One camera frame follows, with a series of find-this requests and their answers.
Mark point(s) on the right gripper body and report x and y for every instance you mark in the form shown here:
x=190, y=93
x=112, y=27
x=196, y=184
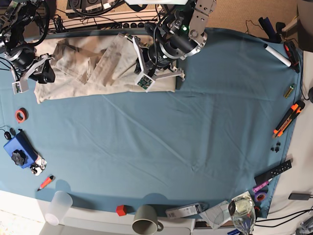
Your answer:
x=28, y=63

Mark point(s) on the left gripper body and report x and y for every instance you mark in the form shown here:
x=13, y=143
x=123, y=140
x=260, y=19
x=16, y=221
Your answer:
x=155, y=62

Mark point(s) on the beige T-shirt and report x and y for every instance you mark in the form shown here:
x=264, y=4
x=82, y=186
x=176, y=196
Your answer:
x=90, y=65

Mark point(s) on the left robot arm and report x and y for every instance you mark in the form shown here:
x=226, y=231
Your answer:
x=178, y=34

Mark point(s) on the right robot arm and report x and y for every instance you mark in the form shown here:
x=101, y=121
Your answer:
x=18, y=15

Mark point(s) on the black power strip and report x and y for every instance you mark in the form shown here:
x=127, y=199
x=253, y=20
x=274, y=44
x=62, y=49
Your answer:
x=139, y=24

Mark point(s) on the red tape roll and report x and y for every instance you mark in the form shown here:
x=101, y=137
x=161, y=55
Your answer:
x=21, y=115

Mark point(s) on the blue box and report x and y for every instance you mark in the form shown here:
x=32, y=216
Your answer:
x=20, y=143

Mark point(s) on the small black mouse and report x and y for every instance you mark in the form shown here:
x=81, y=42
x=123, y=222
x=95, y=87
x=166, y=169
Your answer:
x=7, y=135

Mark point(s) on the black star knob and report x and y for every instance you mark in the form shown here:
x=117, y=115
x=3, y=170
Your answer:
x=18, y=157

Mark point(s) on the small black white toy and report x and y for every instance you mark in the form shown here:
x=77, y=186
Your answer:
x=38, y=166

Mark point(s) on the blue table cloth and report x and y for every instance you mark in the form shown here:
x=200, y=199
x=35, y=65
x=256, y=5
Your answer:
x=205, y=142

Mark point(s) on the small orange utility knife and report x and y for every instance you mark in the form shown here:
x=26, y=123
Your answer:
x=46, y=182

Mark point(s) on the white marker pen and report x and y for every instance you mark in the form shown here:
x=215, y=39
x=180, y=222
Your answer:
x=277, y=55

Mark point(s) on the frosted plastic cup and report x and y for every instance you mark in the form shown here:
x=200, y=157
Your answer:
x=58, y=207

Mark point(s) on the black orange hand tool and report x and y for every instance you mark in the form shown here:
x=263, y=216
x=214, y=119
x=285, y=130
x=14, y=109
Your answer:
x=292, y=54

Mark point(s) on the green yellow small tool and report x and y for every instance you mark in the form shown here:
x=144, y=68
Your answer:
x=289, y=90

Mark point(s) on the red cube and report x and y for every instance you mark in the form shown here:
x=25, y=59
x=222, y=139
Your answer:
x=121, y=210

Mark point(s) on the large orange utility knife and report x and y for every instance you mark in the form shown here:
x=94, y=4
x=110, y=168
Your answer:
x=291, y=114

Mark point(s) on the small black screws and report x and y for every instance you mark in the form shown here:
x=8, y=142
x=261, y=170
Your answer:
x=276, y=147

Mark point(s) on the packaged item with barcode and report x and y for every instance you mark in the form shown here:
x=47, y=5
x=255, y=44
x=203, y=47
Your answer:
x=186, y=211

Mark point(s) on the grey-green ceramic mug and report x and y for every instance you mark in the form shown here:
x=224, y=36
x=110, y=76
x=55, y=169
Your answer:
x=146, y=222

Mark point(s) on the black remote control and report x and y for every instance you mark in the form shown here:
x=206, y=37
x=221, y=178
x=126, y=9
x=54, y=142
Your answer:
x=266, y=176

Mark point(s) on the purple marker pen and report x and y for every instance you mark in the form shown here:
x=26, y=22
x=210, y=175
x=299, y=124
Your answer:
x=261, y=186

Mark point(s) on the folded paper sheet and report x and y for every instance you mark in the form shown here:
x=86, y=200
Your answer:
x=219, y=215

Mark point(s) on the purple tape roll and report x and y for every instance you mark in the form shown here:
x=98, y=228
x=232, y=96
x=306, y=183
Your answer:
x=260, y=196

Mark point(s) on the wine glass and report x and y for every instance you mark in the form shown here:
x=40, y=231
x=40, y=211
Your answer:
x=242, y=214

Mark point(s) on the black power adapter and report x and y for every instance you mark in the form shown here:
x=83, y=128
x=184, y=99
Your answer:
x=300, y=196

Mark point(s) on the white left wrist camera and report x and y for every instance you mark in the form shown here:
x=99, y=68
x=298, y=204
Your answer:
x=145, y=81

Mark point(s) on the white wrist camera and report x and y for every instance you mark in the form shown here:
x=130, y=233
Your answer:
x=145, y=81
x=20, y=86

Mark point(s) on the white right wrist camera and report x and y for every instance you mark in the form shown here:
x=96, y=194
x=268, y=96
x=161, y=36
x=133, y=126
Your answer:
x=20, y=86

